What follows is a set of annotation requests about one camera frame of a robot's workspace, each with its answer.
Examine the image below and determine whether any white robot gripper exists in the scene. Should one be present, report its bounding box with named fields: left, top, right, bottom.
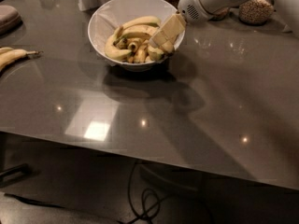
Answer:
left=149, top=0, right=249, bottom=48

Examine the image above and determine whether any large yellow banana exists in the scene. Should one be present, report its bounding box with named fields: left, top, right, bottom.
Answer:
left=113, top=24, right=158, bottom=53

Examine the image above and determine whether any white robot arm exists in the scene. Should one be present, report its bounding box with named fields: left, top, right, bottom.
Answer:
left=149, top=0, right=299, bottom=48

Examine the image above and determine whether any upper yellow banana in bowl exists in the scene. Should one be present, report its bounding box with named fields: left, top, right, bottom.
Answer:
left=122, top=16, right=161, bottom=29

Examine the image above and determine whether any small banana bunch in bowl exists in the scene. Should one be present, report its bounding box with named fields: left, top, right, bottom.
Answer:
left=115, top=38, right=164, bottom=63

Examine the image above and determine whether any left curved yellow banana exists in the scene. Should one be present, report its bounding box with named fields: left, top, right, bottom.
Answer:
left=104, top=26, right=132, bottom=61

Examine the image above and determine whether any white ceramic bowl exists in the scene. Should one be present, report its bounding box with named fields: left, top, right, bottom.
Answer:
left=88, top=0, right=177, bottom=72

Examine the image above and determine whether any yellow banana on table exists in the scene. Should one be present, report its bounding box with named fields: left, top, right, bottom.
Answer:
left=0, top=49, right=39, bottom=71

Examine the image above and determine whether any grey pad at left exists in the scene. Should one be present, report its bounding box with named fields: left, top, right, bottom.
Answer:
left=0, top=5, right=21, bottom=35

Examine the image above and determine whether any black chair leg left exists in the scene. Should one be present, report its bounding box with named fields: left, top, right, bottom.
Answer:
left=0, top=163, right=32, bottom=181

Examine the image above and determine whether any black cable on floor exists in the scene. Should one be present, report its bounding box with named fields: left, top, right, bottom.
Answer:
left=116, top=161, right=216, bottom=224

